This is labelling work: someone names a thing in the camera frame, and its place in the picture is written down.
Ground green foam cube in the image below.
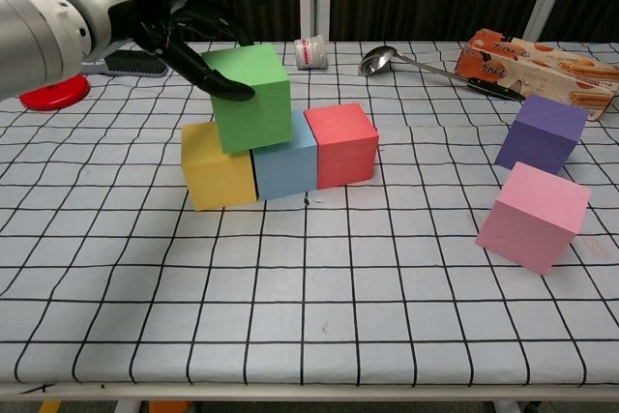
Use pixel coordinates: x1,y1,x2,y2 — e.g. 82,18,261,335
200,44,294,155

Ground yellow foam cube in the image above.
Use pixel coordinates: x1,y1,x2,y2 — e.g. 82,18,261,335
180,122,258,213

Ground blue foam cube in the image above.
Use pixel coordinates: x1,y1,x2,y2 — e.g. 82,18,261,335
250,110,319,202

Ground red foam cube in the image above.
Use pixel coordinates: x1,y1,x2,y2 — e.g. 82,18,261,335
303,103,379,191

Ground purple foam cube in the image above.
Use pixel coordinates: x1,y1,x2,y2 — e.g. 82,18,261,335
494,94,590,177

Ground pink foam cube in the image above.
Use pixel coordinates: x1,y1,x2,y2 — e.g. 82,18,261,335
475,162,592,277

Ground red plastic disc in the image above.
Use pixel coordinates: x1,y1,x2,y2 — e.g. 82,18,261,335
18,74,92,112

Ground white black checked tablecloth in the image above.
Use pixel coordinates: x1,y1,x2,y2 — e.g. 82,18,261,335
0,39,619,388

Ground orange biscuit box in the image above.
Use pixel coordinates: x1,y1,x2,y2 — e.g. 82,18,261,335
457,29,619,122

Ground metal ladle black handle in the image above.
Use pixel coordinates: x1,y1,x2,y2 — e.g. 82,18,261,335
357,44,526,103

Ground white table frame bar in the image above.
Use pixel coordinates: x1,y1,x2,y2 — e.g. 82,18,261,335
0,380,619,413

